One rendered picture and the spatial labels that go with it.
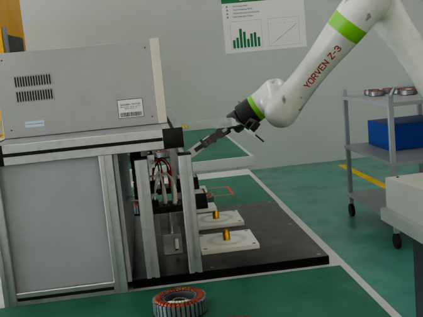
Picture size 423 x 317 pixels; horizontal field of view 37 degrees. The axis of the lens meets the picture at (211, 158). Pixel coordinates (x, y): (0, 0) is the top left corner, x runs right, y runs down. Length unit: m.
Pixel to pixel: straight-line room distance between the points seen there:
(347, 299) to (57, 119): 0.78
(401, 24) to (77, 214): 1.17
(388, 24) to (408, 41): 0.08
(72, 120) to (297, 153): 5.79
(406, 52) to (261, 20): 5.08
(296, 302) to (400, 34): 1.04
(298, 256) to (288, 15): 5.73
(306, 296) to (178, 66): 5.73
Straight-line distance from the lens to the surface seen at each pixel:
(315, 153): 7.29
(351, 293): 1.40
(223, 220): 1.92
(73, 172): 1.46
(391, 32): 2.10
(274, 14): 7.13
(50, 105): 1.58
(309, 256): 1.57
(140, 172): 1.46
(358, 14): 1.95
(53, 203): 1.48
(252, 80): 7.07
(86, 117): 1.57
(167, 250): 1.67
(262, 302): 1.37
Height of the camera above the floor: 1.26
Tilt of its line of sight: 9 degrees down
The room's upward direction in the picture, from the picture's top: 5 degrees counter-clockwise
